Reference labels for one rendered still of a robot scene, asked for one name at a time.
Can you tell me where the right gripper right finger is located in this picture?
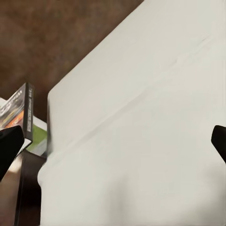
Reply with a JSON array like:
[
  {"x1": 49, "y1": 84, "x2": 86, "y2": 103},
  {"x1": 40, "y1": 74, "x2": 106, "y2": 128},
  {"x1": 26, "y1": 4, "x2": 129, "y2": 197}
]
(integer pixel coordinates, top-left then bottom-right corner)
[{"x1": 211, "y1": 125, "x2": 226, "y2": 163}]

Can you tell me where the hardback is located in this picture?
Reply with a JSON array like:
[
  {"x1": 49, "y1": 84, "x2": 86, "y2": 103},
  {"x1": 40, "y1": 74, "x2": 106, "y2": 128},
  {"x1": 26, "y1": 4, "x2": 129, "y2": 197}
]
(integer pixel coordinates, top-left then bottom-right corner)
[{"x1": 0, "y1": 82, "x2": 34, "y2": 157}]

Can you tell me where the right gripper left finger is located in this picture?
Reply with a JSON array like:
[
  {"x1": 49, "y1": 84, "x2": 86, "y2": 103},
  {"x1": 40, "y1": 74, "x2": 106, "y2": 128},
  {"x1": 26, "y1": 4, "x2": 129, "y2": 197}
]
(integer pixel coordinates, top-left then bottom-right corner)
[{"x1": 0, "y1": 125, "x2": 24, "y2": 181}]

